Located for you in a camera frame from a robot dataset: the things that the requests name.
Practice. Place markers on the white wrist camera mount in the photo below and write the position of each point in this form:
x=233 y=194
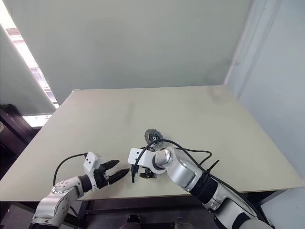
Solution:
x=91 y=162
x=135 y=155

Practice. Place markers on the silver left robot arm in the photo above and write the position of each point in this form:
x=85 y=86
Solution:
x=54 y=205

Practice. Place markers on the silver motor lid circuit board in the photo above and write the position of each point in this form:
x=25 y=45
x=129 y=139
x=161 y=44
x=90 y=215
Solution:
x=153 y=137

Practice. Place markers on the black table frame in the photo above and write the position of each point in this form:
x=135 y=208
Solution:
x=82 y=210

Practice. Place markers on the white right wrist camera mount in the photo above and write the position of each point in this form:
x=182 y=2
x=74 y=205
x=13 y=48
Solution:
x=135 y=155

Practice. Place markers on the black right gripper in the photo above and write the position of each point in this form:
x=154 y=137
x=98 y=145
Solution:
x=148 y=173

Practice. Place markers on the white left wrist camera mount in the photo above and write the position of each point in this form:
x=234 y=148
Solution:
x=91 y=162

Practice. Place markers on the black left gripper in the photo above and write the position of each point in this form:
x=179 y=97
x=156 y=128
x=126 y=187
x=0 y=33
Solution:
x=102 y=179

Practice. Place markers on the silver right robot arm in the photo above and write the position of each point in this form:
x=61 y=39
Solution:
x=186 y=171

